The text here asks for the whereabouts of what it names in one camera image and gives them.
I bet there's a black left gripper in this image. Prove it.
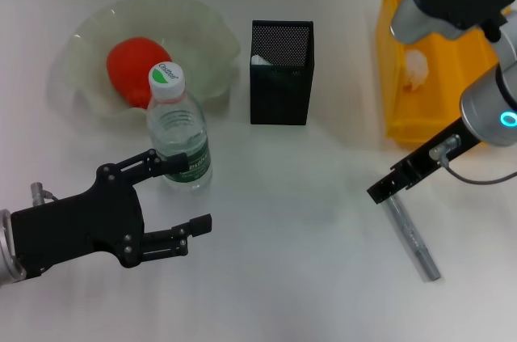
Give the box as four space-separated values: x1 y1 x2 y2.
10 149 213 281

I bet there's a mint green utility knife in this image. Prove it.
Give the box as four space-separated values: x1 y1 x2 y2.
250 53 284 76

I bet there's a red-orange fruit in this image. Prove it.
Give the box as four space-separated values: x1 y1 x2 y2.
106 36 173 109

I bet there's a right gripper cable with connector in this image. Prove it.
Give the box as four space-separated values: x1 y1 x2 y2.
430 135 517 185

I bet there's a translucent green glass fruit plate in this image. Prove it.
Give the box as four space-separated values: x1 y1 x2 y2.
64 0 242 119

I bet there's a black mesh pen holder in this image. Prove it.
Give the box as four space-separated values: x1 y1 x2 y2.
249 19 315 126

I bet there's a left gripper cable with connector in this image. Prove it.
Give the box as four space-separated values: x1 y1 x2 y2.
30 182 60 205

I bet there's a grey marker pen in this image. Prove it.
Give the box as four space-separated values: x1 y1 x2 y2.
381 194 442 282

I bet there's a gripper cable with connector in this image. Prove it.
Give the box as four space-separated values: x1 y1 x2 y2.
30 182 60 205
430 135 517 185

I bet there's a clear water bottle green label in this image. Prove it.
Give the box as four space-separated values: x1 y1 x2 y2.
145 61 214 192

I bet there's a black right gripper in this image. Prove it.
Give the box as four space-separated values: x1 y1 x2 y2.
366 115 486 205

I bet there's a yellow plastic storage bin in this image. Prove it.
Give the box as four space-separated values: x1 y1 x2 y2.
375 0 512 147

